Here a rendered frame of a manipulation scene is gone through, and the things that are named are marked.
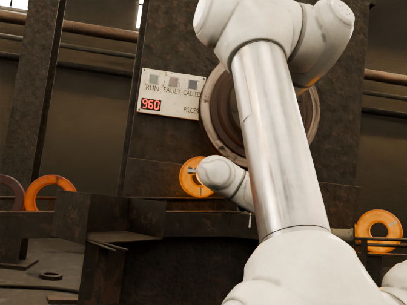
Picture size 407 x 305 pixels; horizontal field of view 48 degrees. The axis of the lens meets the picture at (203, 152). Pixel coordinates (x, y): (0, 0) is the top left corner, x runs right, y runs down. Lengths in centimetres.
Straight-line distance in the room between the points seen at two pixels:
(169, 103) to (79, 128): 611
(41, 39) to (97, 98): 357
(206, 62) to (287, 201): 136
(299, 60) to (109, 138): 700
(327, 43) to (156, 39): 110
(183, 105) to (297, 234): 133
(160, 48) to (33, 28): 276
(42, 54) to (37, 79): 23
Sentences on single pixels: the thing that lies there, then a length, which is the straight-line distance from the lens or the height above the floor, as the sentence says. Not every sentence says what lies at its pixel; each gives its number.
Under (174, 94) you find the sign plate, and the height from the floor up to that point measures 115.
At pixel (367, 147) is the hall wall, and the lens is 885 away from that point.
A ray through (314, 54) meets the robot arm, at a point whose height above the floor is 105.
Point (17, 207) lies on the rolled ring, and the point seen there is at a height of 64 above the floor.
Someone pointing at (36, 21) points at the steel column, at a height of 219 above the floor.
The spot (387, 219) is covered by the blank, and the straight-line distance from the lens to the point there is 176.
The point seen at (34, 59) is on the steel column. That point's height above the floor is 184.
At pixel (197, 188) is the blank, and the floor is 78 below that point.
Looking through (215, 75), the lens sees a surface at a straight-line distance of 178.
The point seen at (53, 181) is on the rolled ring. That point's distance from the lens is 174.
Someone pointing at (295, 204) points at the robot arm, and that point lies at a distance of 64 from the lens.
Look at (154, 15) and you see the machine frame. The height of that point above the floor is 147.
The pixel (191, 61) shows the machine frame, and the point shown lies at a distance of 194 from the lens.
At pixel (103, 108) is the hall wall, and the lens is 795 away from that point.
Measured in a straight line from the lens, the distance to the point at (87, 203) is 129.
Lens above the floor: 73
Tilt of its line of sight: 6 degrees up
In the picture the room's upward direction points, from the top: 7 degrees clockwise
